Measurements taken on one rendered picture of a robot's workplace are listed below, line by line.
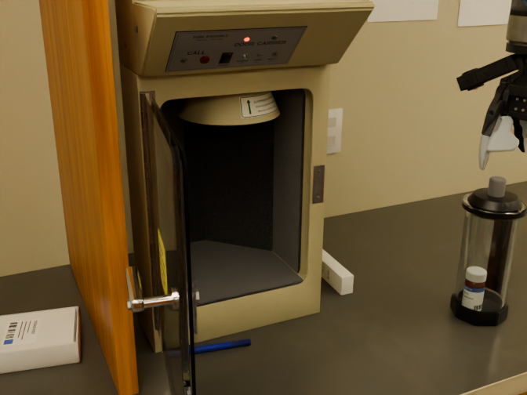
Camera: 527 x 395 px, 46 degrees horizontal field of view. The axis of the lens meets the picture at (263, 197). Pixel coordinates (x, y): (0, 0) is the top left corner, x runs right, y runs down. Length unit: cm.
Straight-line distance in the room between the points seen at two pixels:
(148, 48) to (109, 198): 21
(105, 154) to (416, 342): 63
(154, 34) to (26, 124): 58
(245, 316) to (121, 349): 26
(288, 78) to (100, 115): 33
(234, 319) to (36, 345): 33
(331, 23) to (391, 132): 81
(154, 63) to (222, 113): 18
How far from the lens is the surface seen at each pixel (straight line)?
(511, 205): 115
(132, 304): 72
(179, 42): 85
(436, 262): 144
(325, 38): 95
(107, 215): 87
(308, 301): 118
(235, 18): 84
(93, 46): 81
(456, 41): 177
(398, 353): 112
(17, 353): 110
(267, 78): 99
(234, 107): 101
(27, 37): 133
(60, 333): 112
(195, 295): 72
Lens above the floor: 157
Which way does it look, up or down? 21 degrees down
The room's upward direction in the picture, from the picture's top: straight up
